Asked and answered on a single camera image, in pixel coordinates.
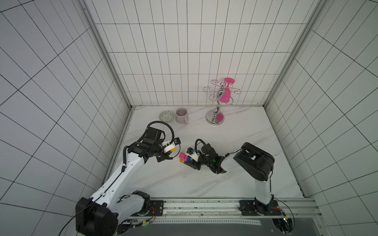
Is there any pink lego brick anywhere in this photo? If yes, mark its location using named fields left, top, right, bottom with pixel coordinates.
left=179, top=152, right=188, bottom=161

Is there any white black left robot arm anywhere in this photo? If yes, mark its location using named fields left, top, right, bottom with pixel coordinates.
left=73, top=124, right=181, bottom=236

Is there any green patterned small bowl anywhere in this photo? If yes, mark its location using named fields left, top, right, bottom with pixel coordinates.
left=159, top=110, right=176, bottom=124

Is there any pale pink ribbed mug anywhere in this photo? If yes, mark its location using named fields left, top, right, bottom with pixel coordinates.
left=176, top=108, right=189, bottom=125

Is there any chrome cup holder stand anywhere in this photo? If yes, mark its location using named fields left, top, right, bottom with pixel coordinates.
left=203, top=80, right=241, bottom=126

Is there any pink plastic goblet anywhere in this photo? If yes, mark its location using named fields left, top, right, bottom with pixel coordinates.
left=220, top=78, right=235, bottom=105

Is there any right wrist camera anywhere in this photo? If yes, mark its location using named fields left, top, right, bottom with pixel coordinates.
left=189, top=149, right=199, bottom=162

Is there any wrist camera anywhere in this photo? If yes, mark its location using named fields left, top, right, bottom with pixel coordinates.
left=162, top=137, right=181, bottom=153
left=189, top=149, right=199, bottom=162

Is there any right black corrugated cable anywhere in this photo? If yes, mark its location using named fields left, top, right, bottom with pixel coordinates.
left=194, top=138, right=209, bottom=151

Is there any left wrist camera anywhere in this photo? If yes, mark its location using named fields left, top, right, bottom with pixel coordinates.
left=162, top=137, right=181, bottom=153

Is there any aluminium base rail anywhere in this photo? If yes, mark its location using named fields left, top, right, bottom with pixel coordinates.
left=85, top=197, right=322, bottom=225

